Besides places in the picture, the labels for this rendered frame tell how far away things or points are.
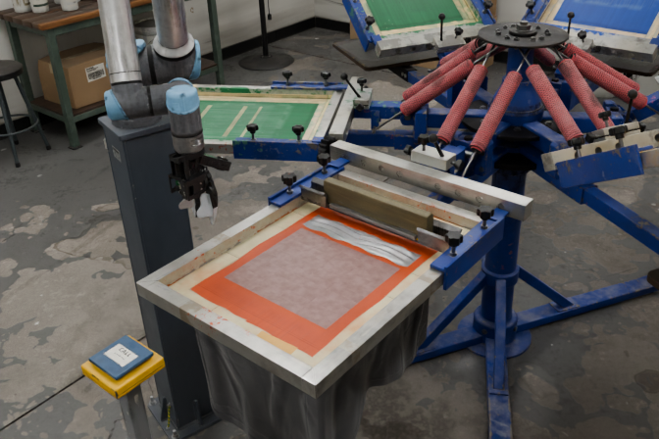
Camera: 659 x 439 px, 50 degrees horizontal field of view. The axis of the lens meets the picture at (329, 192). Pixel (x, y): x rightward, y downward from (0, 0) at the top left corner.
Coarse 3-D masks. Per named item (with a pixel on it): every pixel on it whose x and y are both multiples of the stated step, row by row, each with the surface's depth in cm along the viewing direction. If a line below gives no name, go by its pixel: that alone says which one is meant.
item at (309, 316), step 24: (384, 240) 194; (408, 240) 193; (336, 264) 184; (360, 264) 184; (384, 264) 184; (312, 288) 175; (336, 288) 175; (360, 288) 175; (384, 288) 174; (264, 312) 168; (288, 312) 167; (312, 312) 167; (336, 312) 167; (360, 312) 167; (288, 336) 160; (312, 336) 159
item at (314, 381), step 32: (384, 192) 212; (256, 224) 198; (192, 256) 184; (160, 288) 172; (416, 288) 168; (192, 320) 163; (224, 320) 160; (384, 320) 158; (256, 352) 150; (352, 352) 149; (320, 384) 142
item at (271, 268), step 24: (312, 216) 207; (336, 216) 206; (288, 240) 195; (312, 240) 195; (336, 240) 194; (240, 264) 186; (264, 264) 186; (288, 264) 185; (312, 264) 185; (192, 288) 177; (216, 288) 177; (240, 288) 176; (264, 288) 176; (288, 288) 176; (240, 312) 168
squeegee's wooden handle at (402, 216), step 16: (336, 192) 202; (352, 192) 198; (368, 192) 196; (352, 208) 200; (368, 208) 196; (384, 208) 192; (400, 208) 188; (416, 208) 188; (400, 224) 191; (416, 224) 187; (432, 224) 187
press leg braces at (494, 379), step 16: (480, 272) 284; (528, 272) 289; (464, 288) 285; (480, 288) 283; (496, 288) 278; (544, 288) 297; (464, 304) 284; (496, 304) 276; (560, 304) 305; (576, 304) 309; (448, 320) 285; (496, 320) 274; (432, 336) 286; (496, 336) 272; (496, 352) 270; (496, 368) 268; (496, 384) 266
